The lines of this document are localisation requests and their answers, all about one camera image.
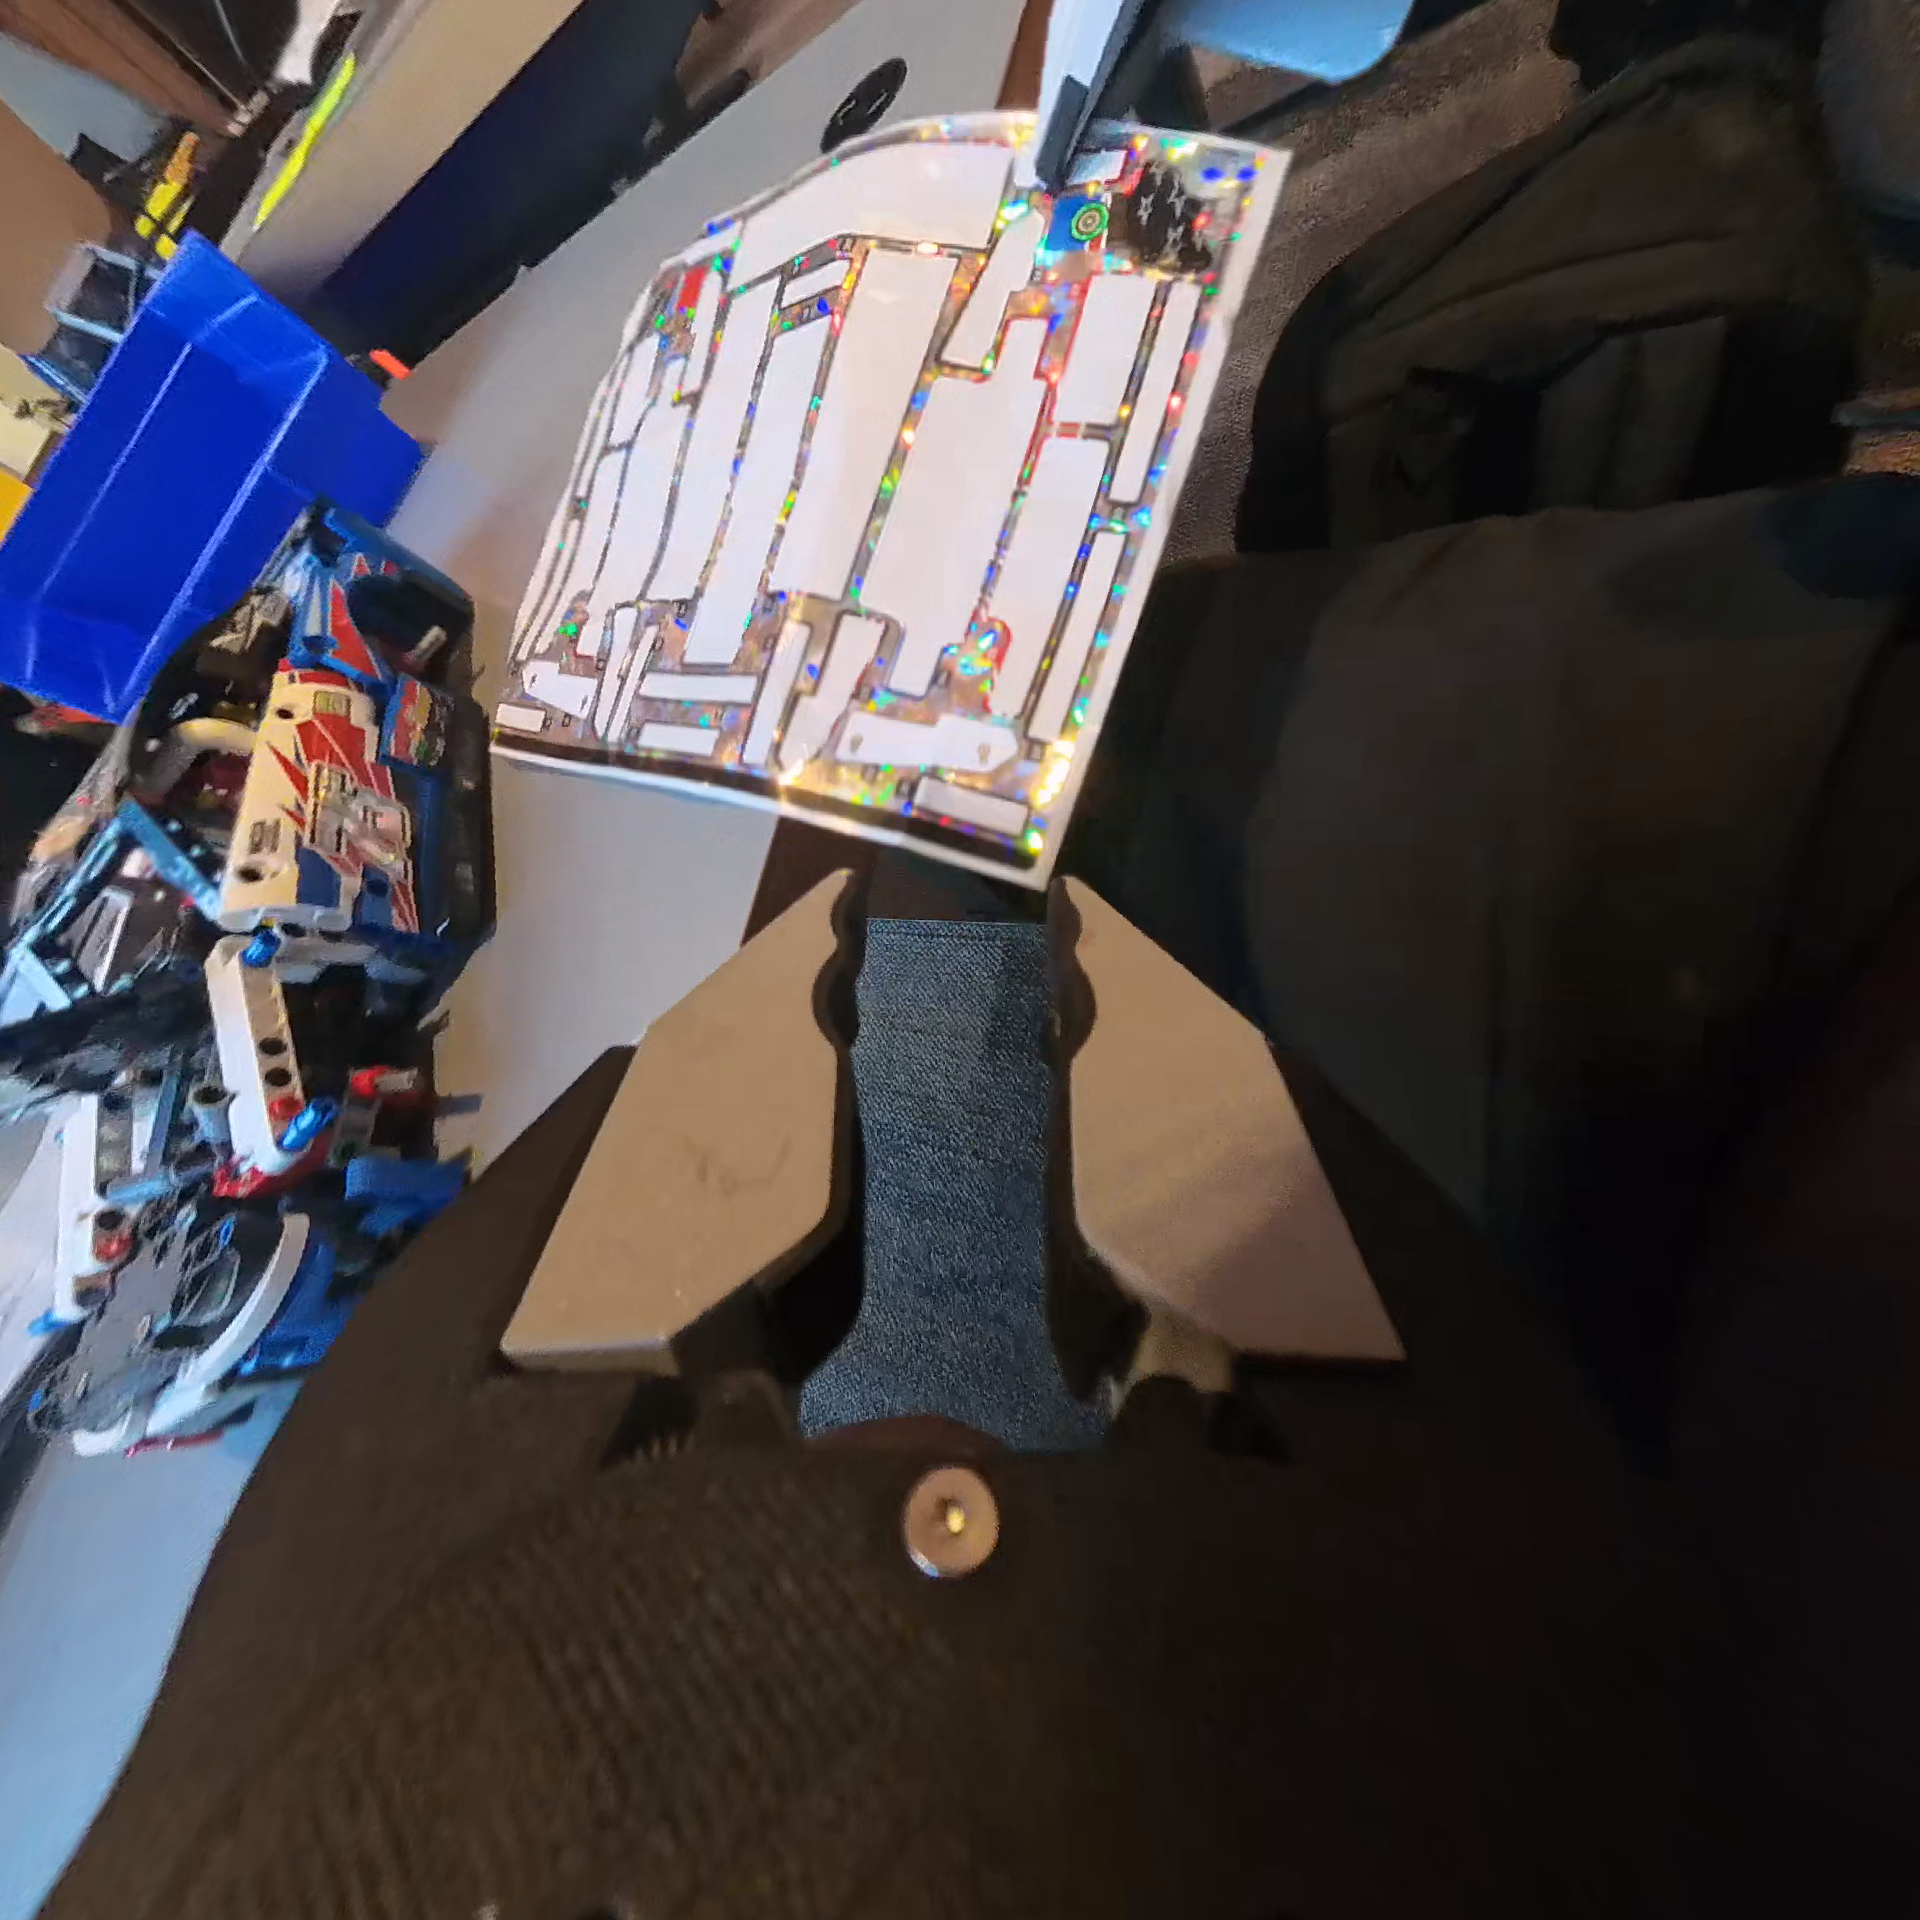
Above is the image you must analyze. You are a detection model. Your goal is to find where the blue plastic bin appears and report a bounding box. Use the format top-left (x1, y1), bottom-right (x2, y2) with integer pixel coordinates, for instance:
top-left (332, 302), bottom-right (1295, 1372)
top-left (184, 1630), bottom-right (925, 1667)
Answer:
top-left (0, 230), bottom-right (428, 725)

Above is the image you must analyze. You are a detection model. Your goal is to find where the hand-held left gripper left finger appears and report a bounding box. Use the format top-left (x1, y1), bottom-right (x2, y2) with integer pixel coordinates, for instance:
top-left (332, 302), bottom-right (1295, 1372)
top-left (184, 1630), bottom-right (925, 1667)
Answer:
top-left (500, 870), bottom-right (869, 1379)

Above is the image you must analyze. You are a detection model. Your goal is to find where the grey desk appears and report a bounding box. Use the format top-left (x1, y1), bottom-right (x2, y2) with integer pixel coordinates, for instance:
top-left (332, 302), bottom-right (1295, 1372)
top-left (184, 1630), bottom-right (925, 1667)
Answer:
top-left (0, 0), bottom-right (1050, 1920)

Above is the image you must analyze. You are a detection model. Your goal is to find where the grey fabric chair seat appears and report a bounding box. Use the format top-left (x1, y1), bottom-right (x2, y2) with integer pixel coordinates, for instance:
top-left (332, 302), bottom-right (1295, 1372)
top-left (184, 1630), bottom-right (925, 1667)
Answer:
top-left (800, 863), bottom-right (1113, 1455)

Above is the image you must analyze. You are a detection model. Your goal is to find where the black desk grommet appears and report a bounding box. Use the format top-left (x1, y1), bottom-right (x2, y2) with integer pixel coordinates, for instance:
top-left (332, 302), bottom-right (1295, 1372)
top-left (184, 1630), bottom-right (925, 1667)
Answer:
top-left (829, 56), bottom-right (911, 146)

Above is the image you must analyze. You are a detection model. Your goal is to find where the toy race car model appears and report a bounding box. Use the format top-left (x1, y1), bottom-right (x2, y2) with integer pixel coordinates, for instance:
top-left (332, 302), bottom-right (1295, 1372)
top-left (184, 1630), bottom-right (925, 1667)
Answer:
top-left (0, 504), bottom-right (500, 1464)

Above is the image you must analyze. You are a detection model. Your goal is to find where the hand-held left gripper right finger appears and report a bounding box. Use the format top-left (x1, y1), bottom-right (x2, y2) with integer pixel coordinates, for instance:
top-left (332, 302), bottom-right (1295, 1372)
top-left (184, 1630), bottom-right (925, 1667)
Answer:
top-left (1039, 880), bottom-right (1410, 1404)

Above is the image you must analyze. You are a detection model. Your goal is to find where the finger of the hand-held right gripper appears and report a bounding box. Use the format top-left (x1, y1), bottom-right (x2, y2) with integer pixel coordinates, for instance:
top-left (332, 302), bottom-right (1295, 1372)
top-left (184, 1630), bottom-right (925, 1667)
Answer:
top-left (1027, 0), bottom-right (1153, 190)

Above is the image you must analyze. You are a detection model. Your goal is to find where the dark blue panel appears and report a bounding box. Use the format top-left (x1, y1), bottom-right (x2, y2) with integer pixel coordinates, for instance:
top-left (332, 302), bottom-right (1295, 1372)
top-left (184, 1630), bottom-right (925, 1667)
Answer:
top-left (321, 0), bottom-right (721, 322)

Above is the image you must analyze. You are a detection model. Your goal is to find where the holographic sticker sheet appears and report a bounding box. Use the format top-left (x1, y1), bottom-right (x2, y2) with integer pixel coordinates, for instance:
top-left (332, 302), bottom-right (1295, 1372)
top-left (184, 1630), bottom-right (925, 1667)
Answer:
top-left (490, 109), bottom-right (1295, 893)

